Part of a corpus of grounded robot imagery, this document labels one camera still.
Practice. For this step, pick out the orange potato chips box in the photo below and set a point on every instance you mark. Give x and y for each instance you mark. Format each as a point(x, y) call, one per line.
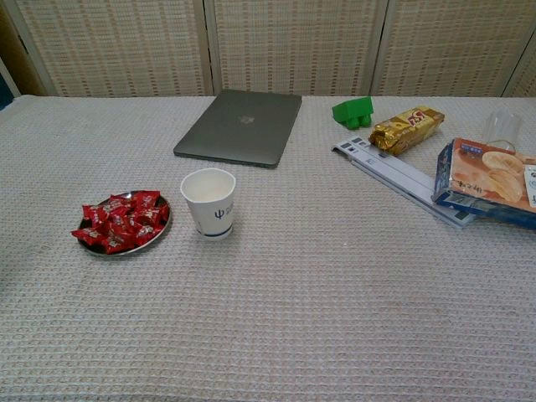
point(481, 176)

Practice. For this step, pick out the white paper cup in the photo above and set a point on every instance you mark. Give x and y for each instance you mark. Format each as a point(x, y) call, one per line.
point(213, 213)

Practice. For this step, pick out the grey closed laptop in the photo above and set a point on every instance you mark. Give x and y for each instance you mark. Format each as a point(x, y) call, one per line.
point(238, 125)

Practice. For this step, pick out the white flat paper box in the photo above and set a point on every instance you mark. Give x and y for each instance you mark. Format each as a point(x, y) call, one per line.
point(398, 171)

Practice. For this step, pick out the red candy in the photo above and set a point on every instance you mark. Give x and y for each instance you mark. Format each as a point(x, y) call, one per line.
point(115, 243)
point(144, 199)
point(95, 213)
point(147, 231)
point(87, 235)
point(119, 218)

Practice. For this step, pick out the woven folding screen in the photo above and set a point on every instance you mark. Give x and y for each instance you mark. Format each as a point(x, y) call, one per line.
point(293, 42)

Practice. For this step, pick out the beige woven tablecloth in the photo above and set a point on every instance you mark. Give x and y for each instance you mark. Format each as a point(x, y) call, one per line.
point(293, 293)

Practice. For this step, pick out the green toy block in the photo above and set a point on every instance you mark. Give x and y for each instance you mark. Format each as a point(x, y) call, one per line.
point(352, 111)

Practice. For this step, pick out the gold snack packet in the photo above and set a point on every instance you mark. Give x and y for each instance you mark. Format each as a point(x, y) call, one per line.
point(406, 130)

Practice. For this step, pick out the metal dish of red candies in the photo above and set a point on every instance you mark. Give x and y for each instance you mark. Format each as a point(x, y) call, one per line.
point(93, 250)

